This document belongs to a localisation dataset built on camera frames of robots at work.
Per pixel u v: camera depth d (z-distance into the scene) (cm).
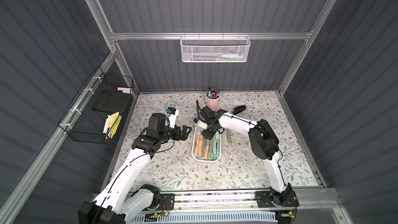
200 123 88
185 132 68
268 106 112
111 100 76
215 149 89
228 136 96
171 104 111
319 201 74
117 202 40
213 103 107
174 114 69
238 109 108
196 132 95
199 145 91
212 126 73
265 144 55
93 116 72
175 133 67
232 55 89
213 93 102
